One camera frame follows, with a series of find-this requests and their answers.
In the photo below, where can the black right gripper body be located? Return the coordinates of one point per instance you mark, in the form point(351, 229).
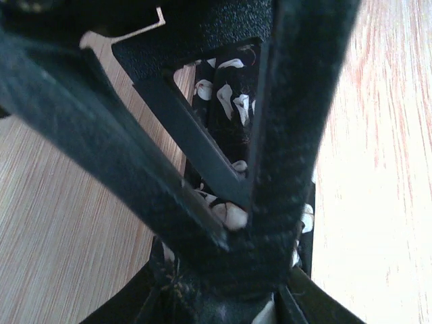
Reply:
point(135, 17)

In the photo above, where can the black white patterned tie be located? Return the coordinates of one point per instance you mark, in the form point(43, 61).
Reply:
point(223, 99)

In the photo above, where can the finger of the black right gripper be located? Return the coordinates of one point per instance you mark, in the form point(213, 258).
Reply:
point(305, 44)
point(65, 95)

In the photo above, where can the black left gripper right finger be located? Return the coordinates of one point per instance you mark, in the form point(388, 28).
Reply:
point(303, 301)

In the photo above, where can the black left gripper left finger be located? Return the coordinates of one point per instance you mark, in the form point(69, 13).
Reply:
point(137, 302)

